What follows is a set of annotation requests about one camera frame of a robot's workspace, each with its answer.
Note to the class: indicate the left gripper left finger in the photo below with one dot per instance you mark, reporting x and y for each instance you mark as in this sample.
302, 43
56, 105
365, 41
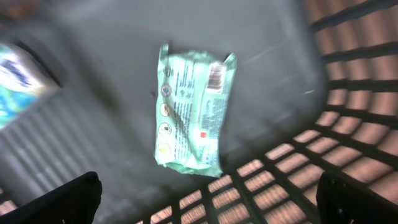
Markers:
74, 202

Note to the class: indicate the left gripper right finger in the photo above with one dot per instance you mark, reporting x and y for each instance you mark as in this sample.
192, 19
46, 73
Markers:
341, 201

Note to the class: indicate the teal wipes pack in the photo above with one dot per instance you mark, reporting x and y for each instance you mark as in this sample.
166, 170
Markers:
193, 94

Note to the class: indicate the grey plastic mesh basket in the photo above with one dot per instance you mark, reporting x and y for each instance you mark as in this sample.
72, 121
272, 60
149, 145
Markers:
315, 91

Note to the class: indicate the blue white package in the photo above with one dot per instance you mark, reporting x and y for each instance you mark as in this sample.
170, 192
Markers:
24, 82

